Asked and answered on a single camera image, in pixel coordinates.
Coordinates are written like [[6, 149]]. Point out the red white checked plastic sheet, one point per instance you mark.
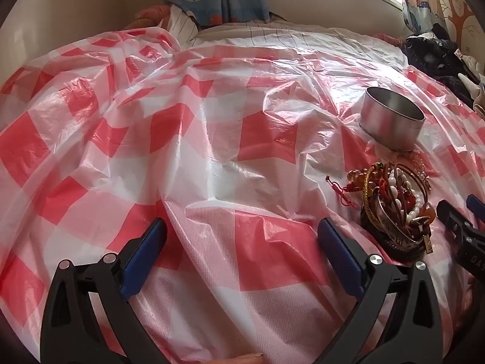
[[189, 140]]

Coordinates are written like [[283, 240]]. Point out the striped white bedsheet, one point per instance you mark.
[[303, 36]]

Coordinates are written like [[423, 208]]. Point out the silver bangle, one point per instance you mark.
[[386, 224]]

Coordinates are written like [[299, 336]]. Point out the round metal tin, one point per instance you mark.
[[386, 125]]

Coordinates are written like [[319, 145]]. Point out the dark clothes pile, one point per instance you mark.
[[432, 57]]

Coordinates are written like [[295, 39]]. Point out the tree print curtain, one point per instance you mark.
[[428, 0]]

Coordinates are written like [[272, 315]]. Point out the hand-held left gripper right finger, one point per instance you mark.
[[341, 258]]

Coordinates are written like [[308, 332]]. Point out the person's left hand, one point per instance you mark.
[[248, 353]]

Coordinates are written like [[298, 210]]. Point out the white object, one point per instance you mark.
[[475, 87]]

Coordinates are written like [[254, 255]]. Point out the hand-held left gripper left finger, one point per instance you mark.
[[146, 258]]

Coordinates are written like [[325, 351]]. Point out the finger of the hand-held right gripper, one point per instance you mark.
[[476, 205], [460, 235]]

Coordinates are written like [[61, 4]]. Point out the pink cloth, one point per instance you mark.
[[153, 12]]

